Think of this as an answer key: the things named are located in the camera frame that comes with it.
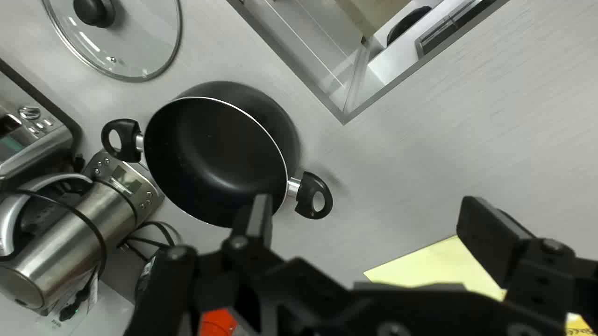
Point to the glass lid with black knob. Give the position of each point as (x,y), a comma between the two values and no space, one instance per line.
(140,43)

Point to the yellow cloth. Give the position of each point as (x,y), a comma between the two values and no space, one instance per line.
(435,263)

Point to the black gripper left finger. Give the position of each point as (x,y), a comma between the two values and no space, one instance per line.
(256,217)

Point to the silver toaster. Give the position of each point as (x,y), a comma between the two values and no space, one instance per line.
(24,133)

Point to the stainless steel sink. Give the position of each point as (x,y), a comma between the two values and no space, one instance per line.
(323,37)

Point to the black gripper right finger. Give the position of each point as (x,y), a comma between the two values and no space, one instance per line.
(491,239)

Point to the stainless steel electric kettle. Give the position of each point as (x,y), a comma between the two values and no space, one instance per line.
(61,243)

